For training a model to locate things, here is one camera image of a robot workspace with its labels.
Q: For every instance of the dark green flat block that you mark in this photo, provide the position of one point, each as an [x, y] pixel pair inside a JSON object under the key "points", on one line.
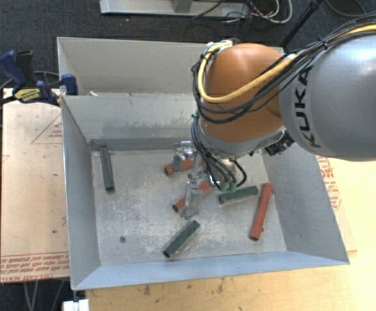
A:
{"points": [[181, 239], [240, 194], [107, 170]]}

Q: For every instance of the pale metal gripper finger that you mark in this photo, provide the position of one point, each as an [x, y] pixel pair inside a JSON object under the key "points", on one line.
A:
{"points": [[179, 159], [192, 202]]}

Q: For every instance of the brown cardboard board, red print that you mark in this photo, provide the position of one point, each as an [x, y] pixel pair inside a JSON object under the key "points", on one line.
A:
{"points": [[32, 186]]}

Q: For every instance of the red-brown flat block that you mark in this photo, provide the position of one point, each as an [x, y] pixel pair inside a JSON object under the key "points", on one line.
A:
{"points": [[179, 204], [169, 169], [261, 212]]}

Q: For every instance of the grey metal bin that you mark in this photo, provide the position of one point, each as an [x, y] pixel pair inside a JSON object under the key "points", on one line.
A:
{"points": [[136, 199]]}

